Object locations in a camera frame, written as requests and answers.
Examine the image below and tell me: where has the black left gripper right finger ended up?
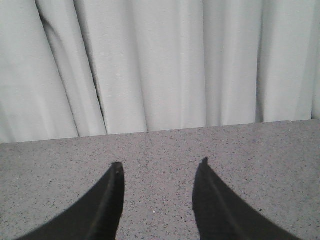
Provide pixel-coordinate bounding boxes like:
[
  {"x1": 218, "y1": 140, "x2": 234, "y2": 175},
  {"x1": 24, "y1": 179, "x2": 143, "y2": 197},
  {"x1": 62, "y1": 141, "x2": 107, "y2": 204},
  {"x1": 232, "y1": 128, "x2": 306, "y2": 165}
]
[{"x1": 192, "y1": 157, "x2": 297, "y2": 240}]

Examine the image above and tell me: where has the white curtain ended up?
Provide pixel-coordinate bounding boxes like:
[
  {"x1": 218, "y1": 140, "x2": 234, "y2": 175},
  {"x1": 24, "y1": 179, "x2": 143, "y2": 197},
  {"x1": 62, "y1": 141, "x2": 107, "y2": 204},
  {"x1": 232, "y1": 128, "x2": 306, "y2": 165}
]
[{"x1": 0, "y1": 0, "x2": 320, "y2": 143}]

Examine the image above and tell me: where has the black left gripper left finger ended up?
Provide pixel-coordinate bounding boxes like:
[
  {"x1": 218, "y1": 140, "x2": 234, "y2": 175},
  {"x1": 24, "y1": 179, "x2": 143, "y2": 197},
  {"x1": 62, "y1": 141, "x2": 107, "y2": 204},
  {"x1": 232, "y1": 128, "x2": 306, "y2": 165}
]
[{"x1": 19, "y1": 162, "x2": 125, "y2": 240}]

